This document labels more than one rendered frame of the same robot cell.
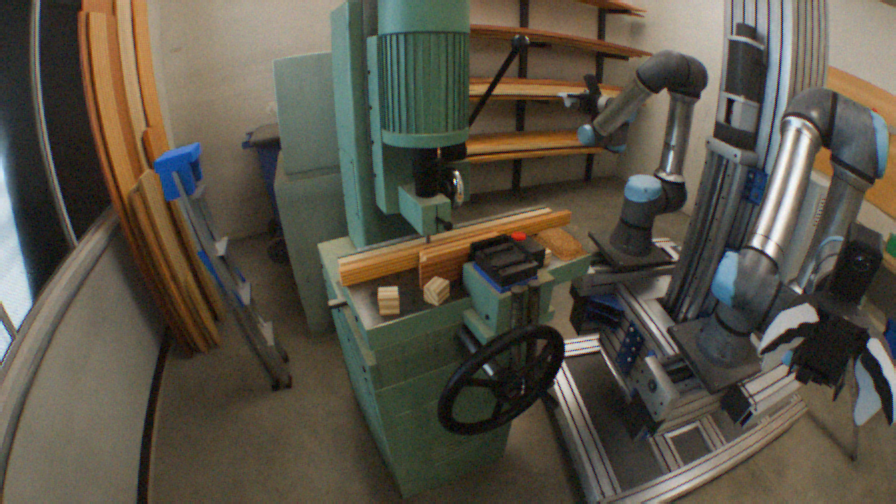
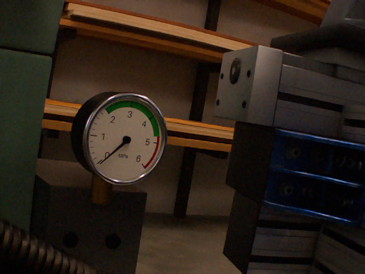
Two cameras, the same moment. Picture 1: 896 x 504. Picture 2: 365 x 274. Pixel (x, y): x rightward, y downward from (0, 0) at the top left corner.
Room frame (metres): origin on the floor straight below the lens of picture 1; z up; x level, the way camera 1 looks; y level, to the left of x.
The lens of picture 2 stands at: (0.33, -0.29, 0.69)
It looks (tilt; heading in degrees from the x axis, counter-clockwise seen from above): 3 degrees down; 354
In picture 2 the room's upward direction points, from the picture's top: 9 degrees clockwise
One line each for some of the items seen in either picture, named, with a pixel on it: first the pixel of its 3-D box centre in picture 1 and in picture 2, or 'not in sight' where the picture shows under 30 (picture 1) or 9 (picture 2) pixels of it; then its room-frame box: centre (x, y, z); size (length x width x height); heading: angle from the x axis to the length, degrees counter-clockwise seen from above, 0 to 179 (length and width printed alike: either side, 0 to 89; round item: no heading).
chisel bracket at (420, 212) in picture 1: (424, 209); not in sight; (0.77, 0.05, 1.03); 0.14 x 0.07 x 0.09; 27
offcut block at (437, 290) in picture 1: (436, 290); not in sight; (0.61, 0.02, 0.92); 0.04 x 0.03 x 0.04; 148
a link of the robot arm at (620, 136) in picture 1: (614, 135); not in sight; (1.26, -0.61, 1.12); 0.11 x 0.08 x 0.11; 112
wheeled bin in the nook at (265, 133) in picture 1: (295, 186); not in sight; (2.40, 1.11, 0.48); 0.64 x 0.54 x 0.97; 115
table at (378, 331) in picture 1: (484, 284); not in sight; (0.69, -0.08, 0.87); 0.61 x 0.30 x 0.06; 117
